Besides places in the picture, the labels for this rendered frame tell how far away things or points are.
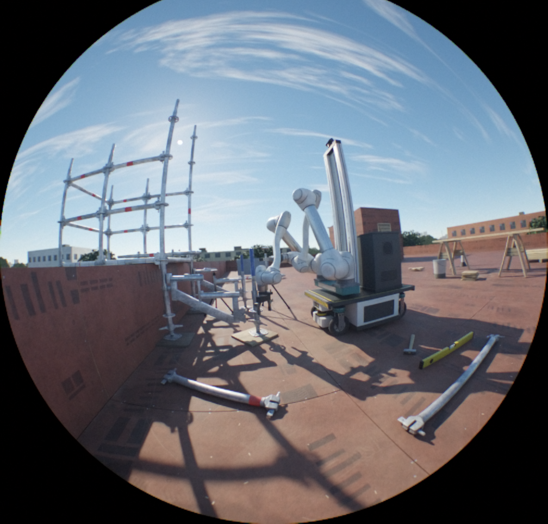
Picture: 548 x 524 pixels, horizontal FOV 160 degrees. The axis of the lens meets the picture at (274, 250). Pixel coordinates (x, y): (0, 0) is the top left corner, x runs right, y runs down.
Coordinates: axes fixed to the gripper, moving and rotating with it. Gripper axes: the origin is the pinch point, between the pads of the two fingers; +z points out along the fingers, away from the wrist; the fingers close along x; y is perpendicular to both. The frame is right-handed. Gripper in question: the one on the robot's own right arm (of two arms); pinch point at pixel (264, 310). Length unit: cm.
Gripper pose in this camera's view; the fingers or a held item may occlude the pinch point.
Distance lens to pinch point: 168.0
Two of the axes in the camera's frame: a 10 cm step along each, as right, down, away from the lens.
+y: -7.7, 0.8, 6.3
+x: -6.3, 0.1, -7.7
